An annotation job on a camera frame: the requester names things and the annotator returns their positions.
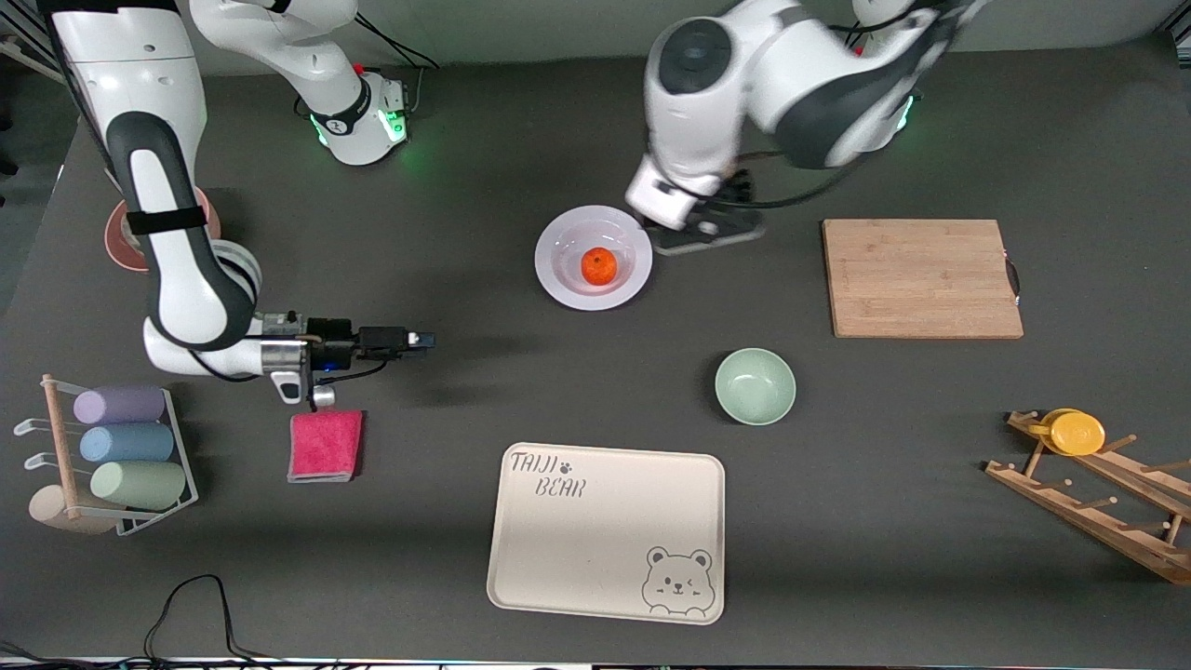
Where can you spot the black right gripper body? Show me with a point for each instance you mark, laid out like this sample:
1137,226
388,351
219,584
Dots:
333,342

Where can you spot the orange fruit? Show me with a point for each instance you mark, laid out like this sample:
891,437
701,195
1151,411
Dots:
599,266

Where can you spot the white round plate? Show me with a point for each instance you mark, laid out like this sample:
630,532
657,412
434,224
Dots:
568,279

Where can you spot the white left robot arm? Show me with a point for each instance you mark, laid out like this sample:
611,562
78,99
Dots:
707,112

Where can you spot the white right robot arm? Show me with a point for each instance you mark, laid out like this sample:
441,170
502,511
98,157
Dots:
158,93

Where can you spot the pink folded cloth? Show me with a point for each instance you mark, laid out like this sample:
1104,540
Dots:
326,447

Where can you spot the pale green bowl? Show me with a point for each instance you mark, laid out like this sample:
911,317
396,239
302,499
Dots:
756,387

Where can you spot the wooden cutting board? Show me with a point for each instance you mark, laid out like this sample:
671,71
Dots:
921,279

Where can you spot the pale purple cup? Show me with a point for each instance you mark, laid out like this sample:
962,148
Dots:
119,405

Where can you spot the pale blue cup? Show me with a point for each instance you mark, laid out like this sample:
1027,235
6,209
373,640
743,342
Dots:
126,443

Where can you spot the pink bowl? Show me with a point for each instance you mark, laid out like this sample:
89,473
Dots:
116,247

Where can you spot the pale green cup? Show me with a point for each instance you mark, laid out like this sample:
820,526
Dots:
140,485

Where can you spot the cream tray with bear print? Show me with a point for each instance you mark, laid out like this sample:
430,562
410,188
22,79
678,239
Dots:
595,540

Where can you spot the wooden rod of cup rack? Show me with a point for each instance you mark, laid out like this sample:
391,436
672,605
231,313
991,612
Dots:
60,447

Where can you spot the beige cup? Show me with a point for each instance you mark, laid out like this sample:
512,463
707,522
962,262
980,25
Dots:
46,510

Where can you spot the yellow cup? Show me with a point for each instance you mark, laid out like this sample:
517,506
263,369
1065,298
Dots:
1077,435

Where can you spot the wooden peg dish rack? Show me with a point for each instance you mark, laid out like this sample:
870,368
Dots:
1070,507

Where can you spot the aluminium frame bar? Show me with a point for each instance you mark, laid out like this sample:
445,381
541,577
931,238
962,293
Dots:
19,48

